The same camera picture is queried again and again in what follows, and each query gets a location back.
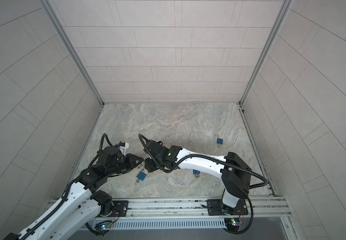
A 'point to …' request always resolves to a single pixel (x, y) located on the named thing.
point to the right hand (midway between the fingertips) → (145, 169)
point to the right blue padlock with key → (196, 173)
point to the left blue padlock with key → (141, 176)
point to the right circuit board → (233, 224)
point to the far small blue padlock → (219, 141)
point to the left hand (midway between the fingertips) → (147, 159)
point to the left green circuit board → (103, 225)
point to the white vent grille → (161, 224)
